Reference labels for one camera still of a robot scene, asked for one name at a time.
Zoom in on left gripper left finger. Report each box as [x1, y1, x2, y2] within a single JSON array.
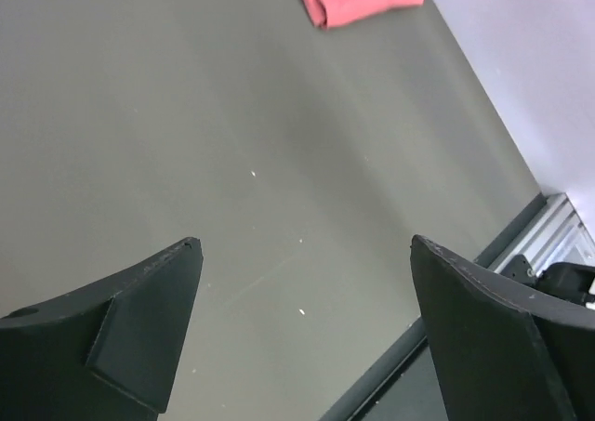
[[1, 237, 203, 420]]

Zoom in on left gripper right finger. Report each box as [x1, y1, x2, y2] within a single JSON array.
[[410, 235, 594, 420]]

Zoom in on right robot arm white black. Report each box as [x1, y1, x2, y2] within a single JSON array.
[[500, 255, 594, 310]]

